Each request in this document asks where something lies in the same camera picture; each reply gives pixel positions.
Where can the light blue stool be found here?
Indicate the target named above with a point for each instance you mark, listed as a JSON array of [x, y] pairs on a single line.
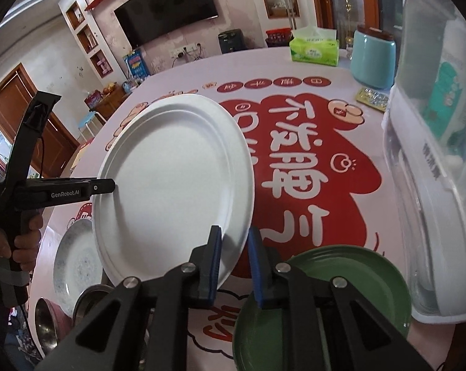
[[89, 116]]

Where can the fruit dish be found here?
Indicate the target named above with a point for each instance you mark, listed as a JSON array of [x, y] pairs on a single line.
[[109, 88]]

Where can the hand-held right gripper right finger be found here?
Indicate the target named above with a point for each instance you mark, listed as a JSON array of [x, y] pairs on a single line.
[[256, 266]]

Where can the green tissue box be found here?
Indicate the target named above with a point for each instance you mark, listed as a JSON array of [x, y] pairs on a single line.
[[314, 50]]

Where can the red tin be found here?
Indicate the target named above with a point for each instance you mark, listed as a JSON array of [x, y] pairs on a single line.
[[94, 99]]

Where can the blue printed box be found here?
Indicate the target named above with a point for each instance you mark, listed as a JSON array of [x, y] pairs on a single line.
[[136, 65]]

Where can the dark countertop appliance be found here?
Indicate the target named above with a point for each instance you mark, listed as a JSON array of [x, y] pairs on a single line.
[[231, 42]]

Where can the blue patterned white plate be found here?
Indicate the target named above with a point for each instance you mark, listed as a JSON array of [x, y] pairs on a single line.
[[74, 266]]

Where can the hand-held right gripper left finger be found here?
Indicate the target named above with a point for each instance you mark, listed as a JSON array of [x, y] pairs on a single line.
[[216, 262]]

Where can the wooden framed glass door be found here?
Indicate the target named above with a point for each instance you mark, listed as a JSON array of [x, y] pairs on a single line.
[[325, 4]]

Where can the wooden low cabinet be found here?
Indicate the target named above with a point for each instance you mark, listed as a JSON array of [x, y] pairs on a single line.
[[111, 104]]

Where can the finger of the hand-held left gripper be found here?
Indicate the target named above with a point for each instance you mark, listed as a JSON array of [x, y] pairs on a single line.
[[103, 186]]

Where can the large steel bowl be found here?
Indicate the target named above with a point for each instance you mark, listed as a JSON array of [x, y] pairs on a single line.
[[90, 297]]

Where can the white dish storage box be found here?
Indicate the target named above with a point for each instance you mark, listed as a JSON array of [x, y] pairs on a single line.
[[418, 201]]

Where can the teal canister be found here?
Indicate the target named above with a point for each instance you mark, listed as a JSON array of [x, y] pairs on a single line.
[[372, 62]]

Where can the person's left hand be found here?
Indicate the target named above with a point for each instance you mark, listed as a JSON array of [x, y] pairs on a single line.
[[28, 239]]

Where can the red box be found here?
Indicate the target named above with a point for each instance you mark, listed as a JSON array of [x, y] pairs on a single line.
[[278, 38]]

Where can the green plate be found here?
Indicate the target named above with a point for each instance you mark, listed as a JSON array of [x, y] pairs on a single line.
[[372, 297]]

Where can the white wall socket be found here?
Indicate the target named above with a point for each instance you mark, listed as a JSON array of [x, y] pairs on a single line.
[[186, 50]]

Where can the printed tablecloth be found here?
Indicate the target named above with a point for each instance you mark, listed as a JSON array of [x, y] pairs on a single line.
[[294, 170]]

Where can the black television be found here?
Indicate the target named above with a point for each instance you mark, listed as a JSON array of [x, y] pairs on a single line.
[[167, 11]]

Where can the pink steel bowl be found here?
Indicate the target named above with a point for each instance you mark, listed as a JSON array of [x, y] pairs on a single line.
[[43, 324]]

